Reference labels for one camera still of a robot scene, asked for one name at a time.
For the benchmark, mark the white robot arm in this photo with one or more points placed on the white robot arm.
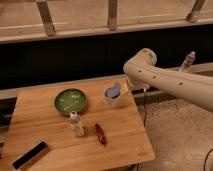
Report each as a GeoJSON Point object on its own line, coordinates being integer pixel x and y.
{"type": "Point", "coordinates": [142, 72]}

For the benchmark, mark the clear bottle on ledge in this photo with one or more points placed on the clear bottle on ledge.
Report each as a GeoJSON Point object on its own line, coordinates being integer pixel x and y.
{"type": "Point", "coordinates": [188, 61]}

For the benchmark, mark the clear cup with blue cloth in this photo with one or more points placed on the clear cup with blue cloth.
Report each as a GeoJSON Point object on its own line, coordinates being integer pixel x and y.
{"type": "Point", "coordinates": [112, 94]}

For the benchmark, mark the green round plate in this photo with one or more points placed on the green round plate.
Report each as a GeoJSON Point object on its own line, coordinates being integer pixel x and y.
{"type": "Point", "coordinates": [70, 100]}

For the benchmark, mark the black rectangular block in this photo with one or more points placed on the black rectangular block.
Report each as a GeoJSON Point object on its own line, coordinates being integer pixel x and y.
{"type": "Point", "coordinates": [30, 157]}

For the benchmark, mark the middle metal railing post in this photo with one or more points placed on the middle metal railing post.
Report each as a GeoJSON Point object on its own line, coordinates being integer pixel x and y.
{"type": "Point", "coordinates": [112, 14]}

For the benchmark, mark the metal railing post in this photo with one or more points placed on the metal railing post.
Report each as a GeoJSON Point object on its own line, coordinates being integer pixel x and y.
{"type": "Point", "coordinates": [193, 16]}
{"type": "Point", "coordinates": [112, 14]}
{"type": "Point", "coordinates": [46, 17]}

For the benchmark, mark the left metal railing post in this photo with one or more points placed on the left metal railing post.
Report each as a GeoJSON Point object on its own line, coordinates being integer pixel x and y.
{"type": "Point", "coordinates": [46, 17]}

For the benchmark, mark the right metal railing post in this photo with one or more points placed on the right metal railing post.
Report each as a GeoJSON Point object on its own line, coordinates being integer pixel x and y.
{"type": "Point", "coordinates": [193, 16]}

